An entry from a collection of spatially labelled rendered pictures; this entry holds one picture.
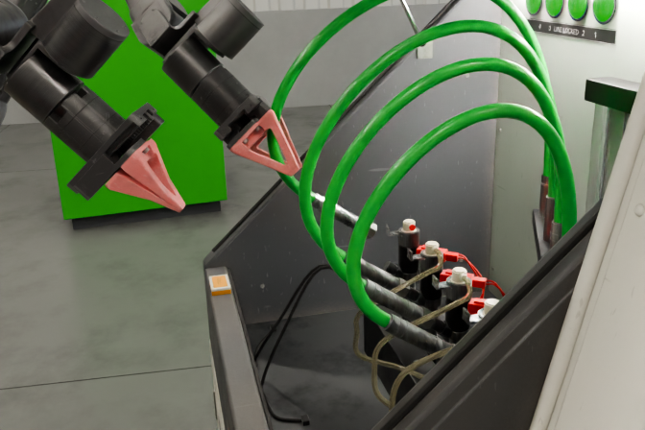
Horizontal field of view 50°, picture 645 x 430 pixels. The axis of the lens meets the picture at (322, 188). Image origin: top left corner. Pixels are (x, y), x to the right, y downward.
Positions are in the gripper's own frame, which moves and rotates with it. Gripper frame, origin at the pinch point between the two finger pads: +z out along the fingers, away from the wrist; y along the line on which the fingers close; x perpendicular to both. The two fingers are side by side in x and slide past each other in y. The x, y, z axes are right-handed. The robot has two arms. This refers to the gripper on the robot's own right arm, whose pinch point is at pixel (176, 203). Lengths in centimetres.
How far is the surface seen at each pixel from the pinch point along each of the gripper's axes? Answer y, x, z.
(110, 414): -129, 134, 43
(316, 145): 13.2, 6.7, 7.0
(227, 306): -18.6, 27.8, 18.3
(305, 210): 7.0, 6.4, 11.4
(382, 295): 7.7, 0.1, 22.5
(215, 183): -112, 333, 31
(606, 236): 28.5, -16.2, 24.8
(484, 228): 14, 56, 48
